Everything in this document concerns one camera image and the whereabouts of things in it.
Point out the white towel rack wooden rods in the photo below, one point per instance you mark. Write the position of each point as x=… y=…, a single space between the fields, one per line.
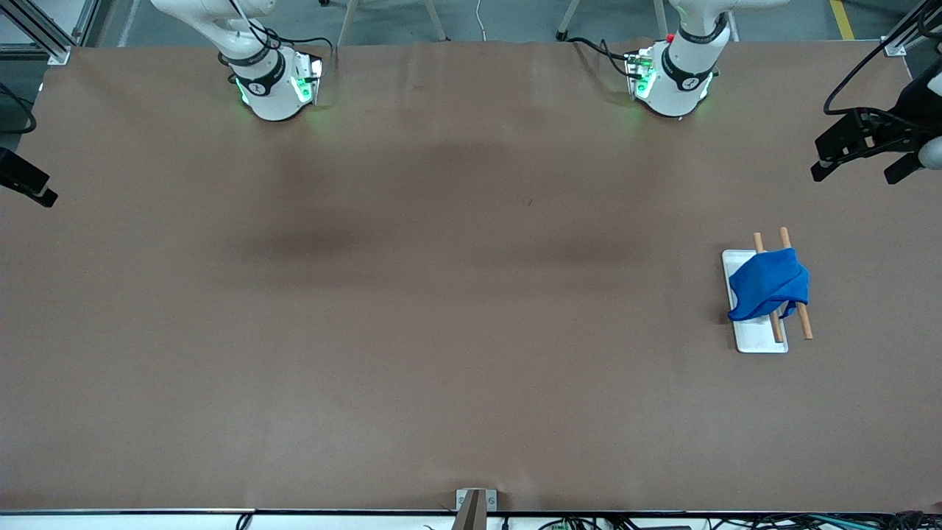
x=758 y=338

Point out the grey metal camera mount bracket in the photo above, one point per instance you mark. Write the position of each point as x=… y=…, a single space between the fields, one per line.
x=475 y=508

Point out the blue microfibre towel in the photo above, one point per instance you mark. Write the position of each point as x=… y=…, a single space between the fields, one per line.
x=769 y=283

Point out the aluminium frame profile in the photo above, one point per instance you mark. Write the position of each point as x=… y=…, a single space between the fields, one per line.
x=894 y=46
x=51 y=46

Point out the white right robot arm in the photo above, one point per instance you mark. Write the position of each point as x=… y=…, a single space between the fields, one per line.
x=272 y=96

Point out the grey metal stand leg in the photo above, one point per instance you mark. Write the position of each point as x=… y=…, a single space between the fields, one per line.
x=660 y=18
x=434 y=20
x=568 y=18

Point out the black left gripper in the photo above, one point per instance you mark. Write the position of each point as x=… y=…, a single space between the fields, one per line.
x=899 y=129

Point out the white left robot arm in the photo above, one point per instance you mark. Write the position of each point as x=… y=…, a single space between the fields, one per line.
x=681 y=81

